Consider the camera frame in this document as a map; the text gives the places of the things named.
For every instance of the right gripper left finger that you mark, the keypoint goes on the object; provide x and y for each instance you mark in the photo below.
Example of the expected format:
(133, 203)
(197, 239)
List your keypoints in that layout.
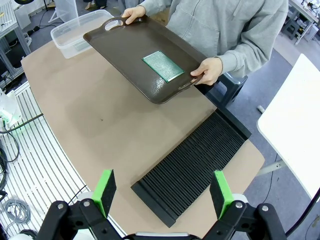
(102, 195)

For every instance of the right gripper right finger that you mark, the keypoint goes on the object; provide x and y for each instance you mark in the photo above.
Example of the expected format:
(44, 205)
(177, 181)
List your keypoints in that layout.
(221, 197)

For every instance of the green PCB board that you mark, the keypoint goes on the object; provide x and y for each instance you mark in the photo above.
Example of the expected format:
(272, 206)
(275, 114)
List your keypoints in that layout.
(162, 66)

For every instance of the dark brown plastic tray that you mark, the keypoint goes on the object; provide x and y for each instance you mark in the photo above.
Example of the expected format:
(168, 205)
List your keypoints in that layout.
(125, 50)

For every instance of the person's left forearm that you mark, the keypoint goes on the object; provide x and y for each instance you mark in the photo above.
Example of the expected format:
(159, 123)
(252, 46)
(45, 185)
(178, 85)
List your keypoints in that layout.
(247, 57)

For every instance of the person's right forearm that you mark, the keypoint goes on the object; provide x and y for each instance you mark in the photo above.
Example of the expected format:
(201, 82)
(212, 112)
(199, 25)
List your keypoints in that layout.
(156, 6)

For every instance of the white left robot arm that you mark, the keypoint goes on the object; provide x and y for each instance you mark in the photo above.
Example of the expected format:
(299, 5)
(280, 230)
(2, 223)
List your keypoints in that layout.
(7, 107)

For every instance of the person's left hand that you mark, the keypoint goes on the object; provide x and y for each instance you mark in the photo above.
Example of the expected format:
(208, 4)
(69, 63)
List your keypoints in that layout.
(210, 71)

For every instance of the person's right hand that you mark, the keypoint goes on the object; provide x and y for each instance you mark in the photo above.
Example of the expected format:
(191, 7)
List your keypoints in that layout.
(133, 15)

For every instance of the black slotted PCB rack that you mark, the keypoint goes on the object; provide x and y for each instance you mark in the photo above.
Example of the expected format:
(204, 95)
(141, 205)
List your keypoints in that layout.
(195, 165)

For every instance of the white slotted mounting platform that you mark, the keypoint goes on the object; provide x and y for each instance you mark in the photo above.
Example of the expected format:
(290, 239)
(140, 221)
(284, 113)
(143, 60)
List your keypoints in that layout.
(37, 160)

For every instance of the large white table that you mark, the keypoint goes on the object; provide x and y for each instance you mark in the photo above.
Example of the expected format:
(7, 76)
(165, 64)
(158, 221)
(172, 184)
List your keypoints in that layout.
(295, 120)

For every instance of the gray plastic stool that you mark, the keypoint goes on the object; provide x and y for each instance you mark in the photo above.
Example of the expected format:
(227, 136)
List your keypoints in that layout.
(227, 90)

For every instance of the clear plastic box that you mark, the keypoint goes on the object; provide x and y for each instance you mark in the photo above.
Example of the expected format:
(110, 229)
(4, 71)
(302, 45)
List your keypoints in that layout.
(65, 35)

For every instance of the person in gray hoodie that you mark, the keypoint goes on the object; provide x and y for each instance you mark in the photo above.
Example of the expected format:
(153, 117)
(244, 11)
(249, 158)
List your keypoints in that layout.
(225, 22)

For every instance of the metal frame shelf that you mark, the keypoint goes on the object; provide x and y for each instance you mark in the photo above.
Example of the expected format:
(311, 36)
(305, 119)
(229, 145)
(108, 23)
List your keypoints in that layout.
(12, 30)

